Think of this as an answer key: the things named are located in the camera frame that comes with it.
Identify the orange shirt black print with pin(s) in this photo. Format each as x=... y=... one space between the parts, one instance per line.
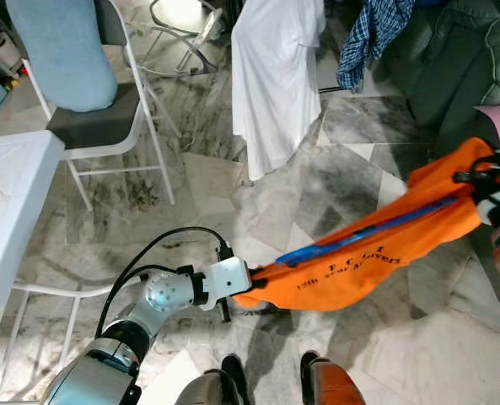
x=376 y=253

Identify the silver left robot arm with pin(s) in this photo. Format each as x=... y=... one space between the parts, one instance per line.
x=165 y=291

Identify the dark green sofa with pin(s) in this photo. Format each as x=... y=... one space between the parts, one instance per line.
x=460 y=76

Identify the blue plaid shirt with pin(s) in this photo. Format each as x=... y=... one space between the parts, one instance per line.
x=372 y=42

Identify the white shirt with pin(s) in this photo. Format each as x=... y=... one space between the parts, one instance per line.
x=275 y=84

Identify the white folding chair grey seat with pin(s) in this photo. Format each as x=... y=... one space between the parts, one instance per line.
x=94 y=126

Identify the light blue pillow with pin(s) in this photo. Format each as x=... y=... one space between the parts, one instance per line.
x=60 y=51

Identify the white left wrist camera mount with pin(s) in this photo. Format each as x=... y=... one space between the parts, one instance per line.
x=228 y=278

